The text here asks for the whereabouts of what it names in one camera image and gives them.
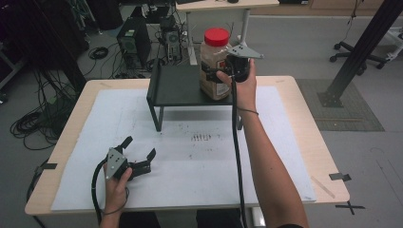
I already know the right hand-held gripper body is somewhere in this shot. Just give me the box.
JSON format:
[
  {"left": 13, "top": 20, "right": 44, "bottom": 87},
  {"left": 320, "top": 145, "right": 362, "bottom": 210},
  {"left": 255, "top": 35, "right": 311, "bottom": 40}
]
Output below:
[{"left": 221, "top": 44, "right": 265, "bottom": 84}]

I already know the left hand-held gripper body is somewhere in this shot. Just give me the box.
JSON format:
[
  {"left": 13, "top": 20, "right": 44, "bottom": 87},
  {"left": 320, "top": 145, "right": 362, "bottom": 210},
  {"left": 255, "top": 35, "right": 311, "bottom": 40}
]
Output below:
[{"left": 105, "top": 143, "right": 152, "bottom": 182}]

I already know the clear jar with red lid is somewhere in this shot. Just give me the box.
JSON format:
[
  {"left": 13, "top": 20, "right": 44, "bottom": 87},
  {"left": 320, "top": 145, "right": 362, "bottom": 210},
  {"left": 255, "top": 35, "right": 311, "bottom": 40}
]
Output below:
[{"left": 199, "top": 28, "right": 234, "bottom": 102}]

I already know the black metal shelf rack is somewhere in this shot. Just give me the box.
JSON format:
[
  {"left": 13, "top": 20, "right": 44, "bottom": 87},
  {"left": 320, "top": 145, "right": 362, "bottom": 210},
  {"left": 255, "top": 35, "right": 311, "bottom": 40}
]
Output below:
[{"left": 145, "top": 57, "right": 245, "bottom": 133}]

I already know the person's left hand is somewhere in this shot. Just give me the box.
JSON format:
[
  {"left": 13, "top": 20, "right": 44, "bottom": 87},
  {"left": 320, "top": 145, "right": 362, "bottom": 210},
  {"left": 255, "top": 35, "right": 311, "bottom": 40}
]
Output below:
[{"left": 103, "top": 162, "right": 134, "bottom": 216}]

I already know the white table mat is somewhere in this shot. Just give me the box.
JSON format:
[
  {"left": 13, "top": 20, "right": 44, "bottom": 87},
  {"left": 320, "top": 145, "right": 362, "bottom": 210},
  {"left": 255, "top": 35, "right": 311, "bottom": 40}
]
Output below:
[{"left": 50, "top": 85, "right": 317, "bottom": 213}]

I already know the thin black wrist band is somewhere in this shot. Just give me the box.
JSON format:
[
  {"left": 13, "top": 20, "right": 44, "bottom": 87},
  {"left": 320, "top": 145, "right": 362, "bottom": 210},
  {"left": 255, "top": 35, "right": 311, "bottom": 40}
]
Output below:
[
  {"left": 237, "top": 106, "right": 259, "bottom": 116},
  {"left": 104, "top": 186, "right": 130, "bottom": 218}
]

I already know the open computer case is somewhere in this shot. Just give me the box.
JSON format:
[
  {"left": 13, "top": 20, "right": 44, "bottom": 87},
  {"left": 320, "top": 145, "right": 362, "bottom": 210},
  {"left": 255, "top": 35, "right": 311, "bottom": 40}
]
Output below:
[{"left": 160, "top": 18, "right": 184, "bottom": 63}]

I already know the white desk with wooden top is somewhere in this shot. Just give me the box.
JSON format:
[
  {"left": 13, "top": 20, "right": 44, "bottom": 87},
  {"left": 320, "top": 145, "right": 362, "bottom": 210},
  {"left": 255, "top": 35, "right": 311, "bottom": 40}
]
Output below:
[{"left": 175, "top": 0, "right": 280, "bottom": 69}]

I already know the person's left leg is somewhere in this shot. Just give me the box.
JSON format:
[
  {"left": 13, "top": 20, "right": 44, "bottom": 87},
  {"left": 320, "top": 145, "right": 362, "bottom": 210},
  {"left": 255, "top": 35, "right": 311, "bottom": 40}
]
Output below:
[{"left": 118, "top": 211, "right": 163, "bottom": 228}]

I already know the person's leg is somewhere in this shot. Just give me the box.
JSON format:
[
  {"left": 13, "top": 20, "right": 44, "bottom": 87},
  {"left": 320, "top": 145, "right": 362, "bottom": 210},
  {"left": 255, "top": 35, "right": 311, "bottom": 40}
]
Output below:
[
  {"left": 118, "top": 211, "right": 163, "bottom": 228},
  {"left": 195, "top": 208, "right": 244, "bottom": 228}
]

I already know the black computer tower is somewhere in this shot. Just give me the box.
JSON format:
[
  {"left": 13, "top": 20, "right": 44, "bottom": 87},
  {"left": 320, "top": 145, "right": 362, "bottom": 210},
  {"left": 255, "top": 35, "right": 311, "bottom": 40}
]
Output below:
[{"left": 116, "top": 16, "right": 152, "bottom": 70}]

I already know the person's right leg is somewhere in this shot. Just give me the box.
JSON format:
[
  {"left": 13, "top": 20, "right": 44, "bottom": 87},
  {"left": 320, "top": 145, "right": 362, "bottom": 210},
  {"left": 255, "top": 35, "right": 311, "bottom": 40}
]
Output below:
[{"left": 195, "top": 208, "right": 244, "bottom": 228}]

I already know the grey floor mat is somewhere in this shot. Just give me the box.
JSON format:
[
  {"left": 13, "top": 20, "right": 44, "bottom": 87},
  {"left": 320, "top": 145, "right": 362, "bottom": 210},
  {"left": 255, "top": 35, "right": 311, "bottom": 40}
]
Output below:
[{"left": 296, "top": 78, "right": 386, "bottom": 132}]

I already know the white table leg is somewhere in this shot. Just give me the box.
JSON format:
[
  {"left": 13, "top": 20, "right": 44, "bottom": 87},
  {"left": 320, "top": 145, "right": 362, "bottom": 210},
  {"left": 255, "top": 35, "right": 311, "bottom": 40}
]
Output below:
[{"left": 251, "top": 207, "right": 268, "bottom": 228}]

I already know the black office chair base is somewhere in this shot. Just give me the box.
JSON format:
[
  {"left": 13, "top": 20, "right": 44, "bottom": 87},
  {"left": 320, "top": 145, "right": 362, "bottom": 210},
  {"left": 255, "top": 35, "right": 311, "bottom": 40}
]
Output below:
[{"left": 329, "top": 41, "right": 389, "bottom": 76}]

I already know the dark curtain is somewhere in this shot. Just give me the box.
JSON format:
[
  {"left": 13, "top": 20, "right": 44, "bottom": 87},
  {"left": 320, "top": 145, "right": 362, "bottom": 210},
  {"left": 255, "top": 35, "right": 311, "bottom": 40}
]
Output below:
[{"left": 0, "top": 0, "right": 89, "bottom": 93}]

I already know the black tape cross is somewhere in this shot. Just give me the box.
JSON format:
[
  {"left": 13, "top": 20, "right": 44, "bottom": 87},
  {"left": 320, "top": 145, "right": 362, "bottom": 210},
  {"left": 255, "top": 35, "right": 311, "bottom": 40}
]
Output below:
[{"left": 336, "top": 200, "right": 366, "bottom": 216}]

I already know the left hand-held gripper cable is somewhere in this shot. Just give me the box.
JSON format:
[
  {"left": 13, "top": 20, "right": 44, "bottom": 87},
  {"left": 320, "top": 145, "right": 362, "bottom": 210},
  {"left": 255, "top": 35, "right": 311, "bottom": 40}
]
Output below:
[{"left": 90, "top": 157, "right": 110, "bottom": 228}]

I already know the hand-held gripper cable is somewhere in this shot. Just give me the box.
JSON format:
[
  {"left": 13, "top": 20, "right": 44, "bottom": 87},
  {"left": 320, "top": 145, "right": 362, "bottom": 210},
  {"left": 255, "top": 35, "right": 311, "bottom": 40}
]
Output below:
[
  {"left": 230, "top": 75, "right": 249, "bottom": 228},
  {"left": 90, "top": 157, "right": 110, "bottom": 228}
]

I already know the right hand-held gripper cable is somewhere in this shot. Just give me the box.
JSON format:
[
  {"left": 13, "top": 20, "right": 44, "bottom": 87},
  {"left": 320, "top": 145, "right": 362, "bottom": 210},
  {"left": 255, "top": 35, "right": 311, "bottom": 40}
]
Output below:
[{"left": 230, "top": 75, "right": 249, "bottom": 228}]

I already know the black floor cable bundle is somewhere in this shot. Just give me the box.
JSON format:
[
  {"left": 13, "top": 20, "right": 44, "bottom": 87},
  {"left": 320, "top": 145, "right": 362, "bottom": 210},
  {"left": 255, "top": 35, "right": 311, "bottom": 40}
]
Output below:
[{"left": 9, "top": 69, "right": 80, "bottom": 151}]

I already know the coiled black cable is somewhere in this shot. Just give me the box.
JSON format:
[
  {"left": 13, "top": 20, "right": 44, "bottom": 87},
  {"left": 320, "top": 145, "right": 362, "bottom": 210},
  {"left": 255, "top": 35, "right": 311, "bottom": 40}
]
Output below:
[{"left": 88, "top": 47, "right": 109, "bottom": 61}]

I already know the black metal post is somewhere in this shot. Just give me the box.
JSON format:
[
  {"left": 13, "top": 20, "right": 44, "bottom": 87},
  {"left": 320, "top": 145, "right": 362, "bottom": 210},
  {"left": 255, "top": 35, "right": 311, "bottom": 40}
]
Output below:
[{"left": 317, "top": 0, "right": 403, "bottom": 108}]

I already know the white frame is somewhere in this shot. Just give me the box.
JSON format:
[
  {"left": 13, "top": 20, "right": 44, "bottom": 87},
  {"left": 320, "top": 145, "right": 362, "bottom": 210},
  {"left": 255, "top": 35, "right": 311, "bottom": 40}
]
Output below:
[{"left": 384, "top": 27, "right": 403, "bottom": 63}]

